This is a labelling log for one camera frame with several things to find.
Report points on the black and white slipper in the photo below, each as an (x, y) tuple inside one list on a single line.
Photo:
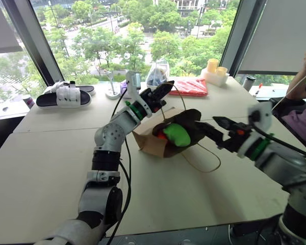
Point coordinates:
[(89, 89), (48, 100)]

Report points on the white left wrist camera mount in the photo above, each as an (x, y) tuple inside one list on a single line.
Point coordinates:
[(131, 84)]

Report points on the bystander purple shirt torso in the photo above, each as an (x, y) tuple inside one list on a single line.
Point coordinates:
[(303, 122)]

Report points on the white round stand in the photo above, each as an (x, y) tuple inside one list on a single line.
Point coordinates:
[(111, 89)]

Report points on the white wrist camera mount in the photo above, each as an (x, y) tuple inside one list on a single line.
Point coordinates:
[(264, 114), (131, 84)]

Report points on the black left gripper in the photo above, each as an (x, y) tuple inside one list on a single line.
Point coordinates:
[(151, 99)]

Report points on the brown paper bag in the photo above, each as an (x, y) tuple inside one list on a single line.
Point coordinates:
[(148, 143)]

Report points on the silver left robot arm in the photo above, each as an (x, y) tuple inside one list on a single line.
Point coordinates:
[(112, 132)]

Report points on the grey roller blind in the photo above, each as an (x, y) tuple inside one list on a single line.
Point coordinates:
[(280, 35), (2, 25)]

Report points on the dark window frame post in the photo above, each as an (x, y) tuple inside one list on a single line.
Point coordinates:
[(234, 38), (33, 40)]

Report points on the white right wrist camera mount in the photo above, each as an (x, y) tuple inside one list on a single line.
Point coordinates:
[(264, 114)]

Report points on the red marker pen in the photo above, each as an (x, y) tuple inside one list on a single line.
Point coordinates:
[(258, 89)]

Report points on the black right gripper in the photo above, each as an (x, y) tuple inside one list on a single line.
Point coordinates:
[(235, 139)]

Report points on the clear plastic bag with items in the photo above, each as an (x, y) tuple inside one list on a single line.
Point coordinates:
[(156, 75)]

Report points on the bystander bare forearm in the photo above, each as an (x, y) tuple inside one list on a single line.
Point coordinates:
[(299, 85)]

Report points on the grey tumbler with black lid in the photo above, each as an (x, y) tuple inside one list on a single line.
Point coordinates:
[(248, 84)]

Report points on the green plush toy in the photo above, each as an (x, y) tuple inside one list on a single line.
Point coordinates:
[(177, 135)]

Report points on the red folded plastic bag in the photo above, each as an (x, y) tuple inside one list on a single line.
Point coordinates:
[(188, 88)]

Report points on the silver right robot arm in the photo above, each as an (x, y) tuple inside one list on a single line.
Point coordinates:
[(283, 163)]

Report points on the short yellow cup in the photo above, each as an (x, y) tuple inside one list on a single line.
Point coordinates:
[(222, 71)]

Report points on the white cup holder block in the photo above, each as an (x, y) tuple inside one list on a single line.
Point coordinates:
[(214, 77)]

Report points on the white cup with pink print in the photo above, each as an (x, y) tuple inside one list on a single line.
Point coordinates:
[(28, 101)]

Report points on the purple small box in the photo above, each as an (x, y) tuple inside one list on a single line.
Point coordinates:
[(123, 88)]

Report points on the tall yellow cup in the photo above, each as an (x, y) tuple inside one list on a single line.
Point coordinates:
[(212, 65)]

